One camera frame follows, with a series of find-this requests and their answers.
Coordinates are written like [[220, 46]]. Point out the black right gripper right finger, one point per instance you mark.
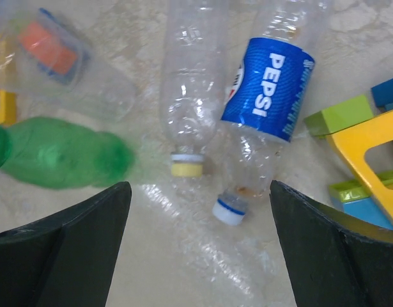
[[332, 259]]

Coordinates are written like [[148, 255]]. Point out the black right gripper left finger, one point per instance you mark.
[[67, 258]]

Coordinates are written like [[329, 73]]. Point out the green plastic bottle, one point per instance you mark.
[[57, 154]]

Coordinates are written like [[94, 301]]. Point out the Pepsi label clear bottle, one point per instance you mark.
[[266, 98]]

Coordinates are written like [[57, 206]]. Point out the clear Pocari Sweat bottle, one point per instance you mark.
[[102, 92]]

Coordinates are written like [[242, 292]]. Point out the clear bottle yellow cap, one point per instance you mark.
[[193, 80]]

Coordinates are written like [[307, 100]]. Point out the teal green toy block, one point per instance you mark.
[[353, 199]]

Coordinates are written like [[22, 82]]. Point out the yellow triangle toy block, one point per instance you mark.
[[362, 148]]

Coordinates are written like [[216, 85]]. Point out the blue toy block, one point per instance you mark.
[[383, 95]]

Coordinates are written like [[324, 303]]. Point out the orange blue toy car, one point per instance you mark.
[[58, 52]]

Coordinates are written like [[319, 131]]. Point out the yellow triangle toy frame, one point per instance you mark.
[[8, 100]]

